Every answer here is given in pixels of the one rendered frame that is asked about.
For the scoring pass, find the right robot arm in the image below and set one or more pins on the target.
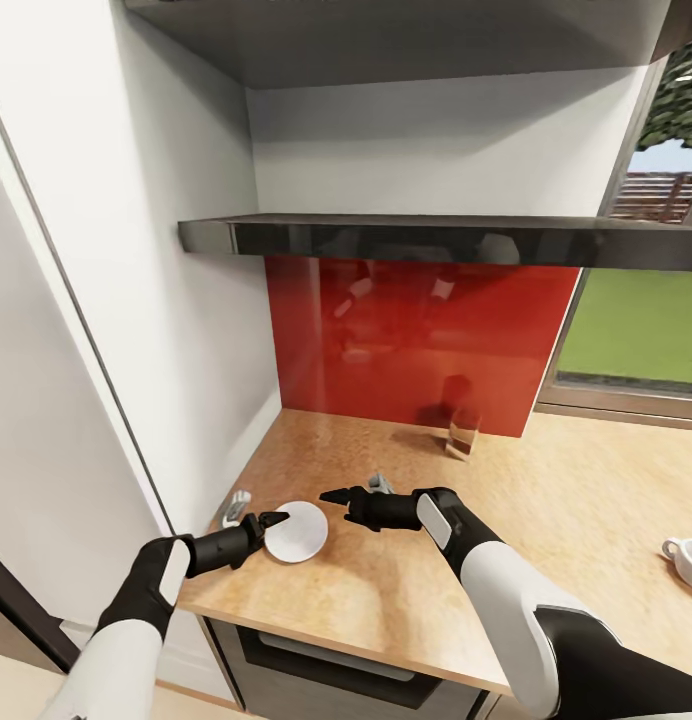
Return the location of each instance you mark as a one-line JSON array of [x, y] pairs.
[[560, 659]]

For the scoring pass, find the coffee cup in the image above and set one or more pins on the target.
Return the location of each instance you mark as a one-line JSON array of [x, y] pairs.
[[681, 555]]

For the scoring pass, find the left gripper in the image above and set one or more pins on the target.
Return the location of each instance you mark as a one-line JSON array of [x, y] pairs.
[[237, 543]]

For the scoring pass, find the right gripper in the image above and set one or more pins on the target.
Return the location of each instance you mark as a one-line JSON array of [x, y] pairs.
[[371, 509]]

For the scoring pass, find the fixed window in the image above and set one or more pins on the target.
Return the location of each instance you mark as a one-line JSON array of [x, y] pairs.
[[625, 350]]

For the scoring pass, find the saucer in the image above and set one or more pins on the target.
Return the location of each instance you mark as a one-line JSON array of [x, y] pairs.
[[299, 537]]

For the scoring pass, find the countertop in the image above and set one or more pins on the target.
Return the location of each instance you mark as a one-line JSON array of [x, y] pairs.
[[588, 503]]

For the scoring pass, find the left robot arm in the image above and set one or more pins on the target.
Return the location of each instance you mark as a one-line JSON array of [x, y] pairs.
[[114, 677]]

